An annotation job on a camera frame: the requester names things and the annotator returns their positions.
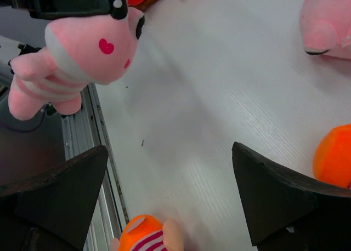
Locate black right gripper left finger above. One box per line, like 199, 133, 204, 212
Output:
1, 145, 109, 250

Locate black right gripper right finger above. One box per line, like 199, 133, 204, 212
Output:
232, 142, 350, 251

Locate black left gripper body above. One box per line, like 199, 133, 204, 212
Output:
0, 0, 110, 19

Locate pink striped pig plush front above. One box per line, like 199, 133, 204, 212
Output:
8, 0, 145, 121

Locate pink striped pig plush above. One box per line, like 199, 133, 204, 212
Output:
8, 0, 145, 121
299, 0, 350, 59

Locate pink striped pig plush back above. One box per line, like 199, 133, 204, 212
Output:
299, 0, 350, 59

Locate boy doll orange pants middle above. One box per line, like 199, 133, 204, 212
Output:
313, 124, 350, 189

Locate boy doll orange pants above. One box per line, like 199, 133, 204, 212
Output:
313, 124, 350, 189
109, 214, 185, 251

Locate boy doll orange pants front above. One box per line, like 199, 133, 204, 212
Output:
109, 214, 185, 251

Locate aluminium front mounting rail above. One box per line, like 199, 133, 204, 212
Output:
0, 34, 129, 251

